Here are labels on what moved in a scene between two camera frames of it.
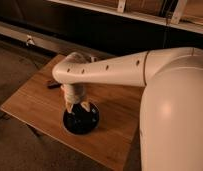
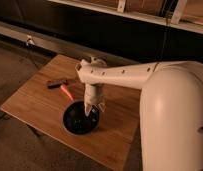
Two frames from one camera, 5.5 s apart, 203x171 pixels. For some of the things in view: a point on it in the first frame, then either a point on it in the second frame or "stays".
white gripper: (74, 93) to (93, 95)
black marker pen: (53, 85) stays
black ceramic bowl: (82, 122) stays
